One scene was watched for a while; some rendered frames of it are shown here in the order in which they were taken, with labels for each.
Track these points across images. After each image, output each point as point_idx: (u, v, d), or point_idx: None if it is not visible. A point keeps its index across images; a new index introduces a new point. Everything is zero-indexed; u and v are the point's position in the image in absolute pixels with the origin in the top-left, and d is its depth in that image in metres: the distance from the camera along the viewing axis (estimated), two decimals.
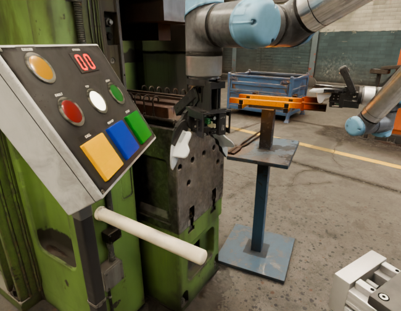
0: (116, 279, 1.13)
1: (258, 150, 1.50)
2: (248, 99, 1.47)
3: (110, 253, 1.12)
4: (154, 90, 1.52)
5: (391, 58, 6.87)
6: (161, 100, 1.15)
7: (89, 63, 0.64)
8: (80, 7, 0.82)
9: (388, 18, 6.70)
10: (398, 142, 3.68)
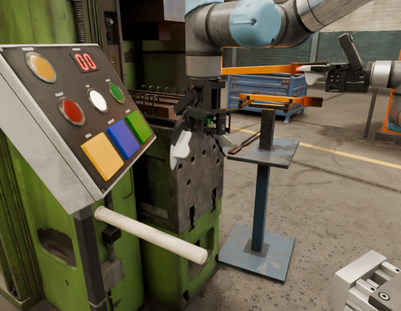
0: (116, 279, 1.13)
1: (258, 150, 1.50)
2: (248, 99, 1.47)
3: (110, 253, 1.12)
4: (154, 90, 1.52)
5: (391, 58, 6.87)
6: (161, 99, 1.15)
7: (89, 63, 0.64)
8: (81, 7, 0.82)
9: (388, 18, 6.70)
10: (398, 142, 3.68)
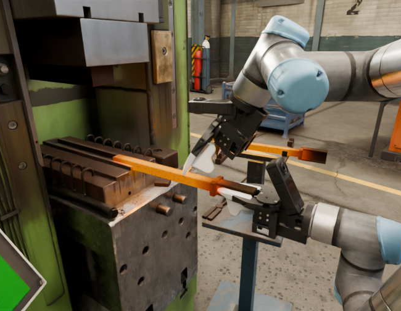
0: None
1: (243, 212, 1.17)
2: None
3: None
4: (111, 134, 1.19)
5: None
6: (102, 167, 0.82)
7: None
8: None
9: (393, 23, 6.37)
10: None
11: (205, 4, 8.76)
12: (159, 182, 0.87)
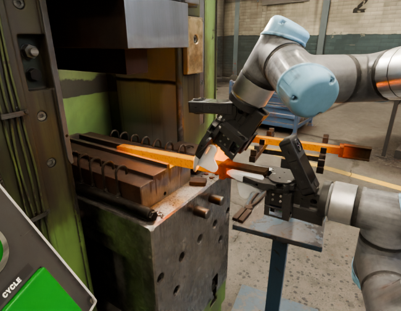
0: None
1: (275, 213, 1.09)
2: (263, 144, 1.06)
3: None
4: (132, 129, 1.11)
5: None
6: (134, 164, 0.74)
7: None
8: None
9: (400, 21, 6.29)
10: None
11: None
12: (195, 182, 0.79)
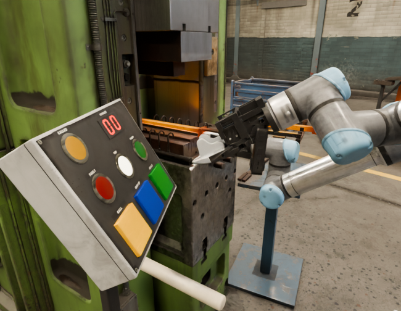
0: None
1: None
2: None
3: (125, 288, 1.12)
4: (165, 116, 1.53)
5: (393, 64, 6.88)
6: (176, 134, 1.16)
7: (115, 125, 0.64)
8: (100, 55, 0.83)
9: (391, 24, 6.70)
10: None
11: None
12: None
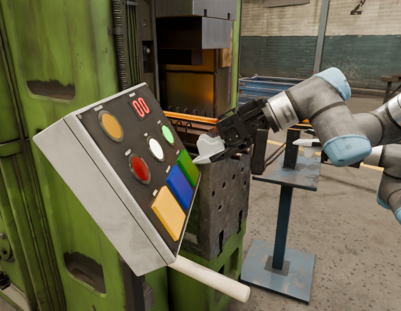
0: (147, 306, 1.11)
1: (282, 170, 1.49)
2: None
3: (142, 281, 1.10)
4: (177, 108, 1.51)
5: (396, 62, 6.85)
6: (193, 124, 1.14)
7: (144, 108, 0.62)
8: (122, 39, 0.81)
9: (395, 22, 6.68)
10: None
11: None
12: None
